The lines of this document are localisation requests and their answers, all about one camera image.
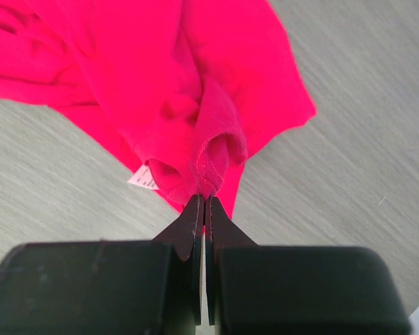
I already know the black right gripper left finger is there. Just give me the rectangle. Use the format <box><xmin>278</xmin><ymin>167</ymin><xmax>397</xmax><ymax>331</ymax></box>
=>
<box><xmin>0</xmin><ymin>195</ymin><xmax>205</xmax><ymax>334</ymax></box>

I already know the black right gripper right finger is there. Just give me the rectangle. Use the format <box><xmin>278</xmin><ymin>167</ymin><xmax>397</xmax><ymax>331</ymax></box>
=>
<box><xmin>205</xmin><ymin>197</ymin><xmax>411</xmax><ymax>334</ymax></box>

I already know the red t-shirt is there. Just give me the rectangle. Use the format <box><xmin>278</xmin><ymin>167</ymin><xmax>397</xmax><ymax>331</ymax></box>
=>
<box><xmin>0</xmin><ymin>1</ymin><xmax>316</xmax><ymax>214</ymax></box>

